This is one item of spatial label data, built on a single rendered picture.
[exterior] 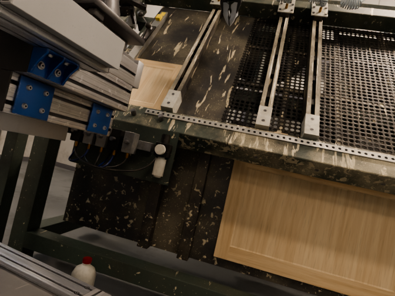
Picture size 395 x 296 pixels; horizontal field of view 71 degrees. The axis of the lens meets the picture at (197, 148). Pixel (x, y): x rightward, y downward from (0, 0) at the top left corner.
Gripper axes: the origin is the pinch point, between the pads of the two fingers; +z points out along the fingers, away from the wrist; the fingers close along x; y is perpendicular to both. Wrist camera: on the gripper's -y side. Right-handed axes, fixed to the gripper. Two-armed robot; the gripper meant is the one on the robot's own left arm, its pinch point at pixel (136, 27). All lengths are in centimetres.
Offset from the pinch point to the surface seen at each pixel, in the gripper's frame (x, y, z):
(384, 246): 126, -115, 45
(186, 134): 83, -27, 7
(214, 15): -22, -50, 6
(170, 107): 67, -20, 5
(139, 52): 13.5, -1.1, 8.8
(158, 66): 26.3, -12.9, 10.2
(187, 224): 107, -24, 49
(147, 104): 58, -8, 10
